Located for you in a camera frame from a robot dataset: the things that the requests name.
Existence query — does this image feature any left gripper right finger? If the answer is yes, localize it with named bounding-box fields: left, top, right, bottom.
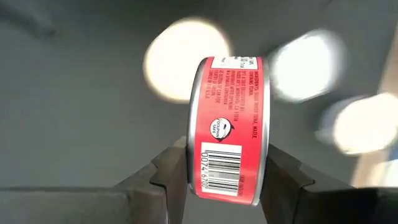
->
left=259, top=142, right=398, bottom=224

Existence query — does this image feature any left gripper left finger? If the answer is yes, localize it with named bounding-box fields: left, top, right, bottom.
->
left=0, top=136, right=189, bottom=224

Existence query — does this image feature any red label tuna can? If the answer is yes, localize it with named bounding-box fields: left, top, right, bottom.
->
left=186, top=55, right=271, bottom=207

